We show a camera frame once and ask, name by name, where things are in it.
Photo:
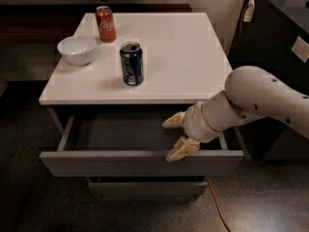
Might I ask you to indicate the white ceramic bowl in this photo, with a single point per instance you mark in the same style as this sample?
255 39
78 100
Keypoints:
78 50

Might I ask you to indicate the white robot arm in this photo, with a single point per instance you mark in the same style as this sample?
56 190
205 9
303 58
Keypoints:
250 93

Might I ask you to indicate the red coca-cola can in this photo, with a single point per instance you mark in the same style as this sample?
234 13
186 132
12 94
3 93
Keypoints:
105 22

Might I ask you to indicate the blue pepsi can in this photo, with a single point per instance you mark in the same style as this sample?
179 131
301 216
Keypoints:
131 55

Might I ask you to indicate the white-topped grey drawer cabinet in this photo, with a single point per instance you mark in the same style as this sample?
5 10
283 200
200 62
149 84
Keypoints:
183 62

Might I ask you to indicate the grey top drawer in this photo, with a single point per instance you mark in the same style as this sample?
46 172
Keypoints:
129 144

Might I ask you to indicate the white paper tag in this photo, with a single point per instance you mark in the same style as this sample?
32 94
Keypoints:
249 11

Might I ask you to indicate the grey drawer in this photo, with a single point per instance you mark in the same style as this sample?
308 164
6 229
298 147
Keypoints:
185 187
129 144

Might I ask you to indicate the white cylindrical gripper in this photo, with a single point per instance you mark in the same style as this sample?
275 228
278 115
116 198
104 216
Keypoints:
196 122

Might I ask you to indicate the grey bottom drawer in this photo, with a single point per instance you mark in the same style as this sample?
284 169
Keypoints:
185 187

